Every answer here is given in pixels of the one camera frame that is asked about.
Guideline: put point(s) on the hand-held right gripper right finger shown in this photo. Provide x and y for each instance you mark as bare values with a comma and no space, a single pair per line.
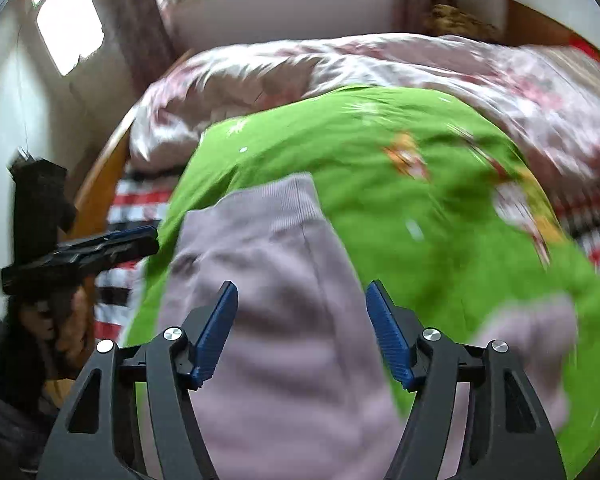
387,340

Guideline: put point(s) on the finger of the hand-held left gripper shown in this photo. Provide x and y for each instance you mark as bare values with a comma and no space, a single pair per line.
130,232
130,251

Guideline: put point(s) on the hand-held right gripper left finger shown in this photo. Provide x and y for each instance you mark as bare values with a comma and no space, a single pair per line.
215,340

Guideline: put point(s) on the lilac pants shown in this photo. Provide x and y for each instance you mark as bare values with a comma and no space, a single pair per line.
280,310

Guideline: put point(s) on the person's left forearm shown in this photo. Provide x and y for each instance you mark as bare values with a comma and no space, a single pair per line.
17,360

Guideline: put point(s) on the person's left hand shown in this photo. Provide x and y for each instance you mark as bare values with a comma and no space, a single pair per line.
77,330

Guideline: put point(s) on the striped bed sheet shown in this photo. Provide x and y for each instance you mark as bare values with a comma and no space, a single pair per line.
125,200

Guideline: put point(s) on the green printed blanket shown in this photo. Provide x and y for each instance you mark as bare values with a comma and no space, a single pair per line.
380,210

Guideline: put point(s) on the small side window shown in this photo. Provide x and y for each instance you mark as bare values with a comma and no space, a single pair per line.
67,25

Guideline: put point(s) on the pink floral quilt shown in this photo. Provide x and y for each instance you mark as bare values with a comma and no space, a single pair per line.
430,65

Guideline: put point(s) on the yellow patterned cloth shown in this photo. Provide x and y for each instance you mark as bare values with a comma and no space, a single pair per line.
455,20

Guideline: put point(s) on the red pillow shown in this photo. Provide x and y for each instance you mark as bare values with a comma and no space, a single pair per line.
587,52

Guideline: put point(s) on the wooden headboard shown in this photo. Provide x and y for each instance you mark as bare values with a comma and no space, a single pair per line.
540,22

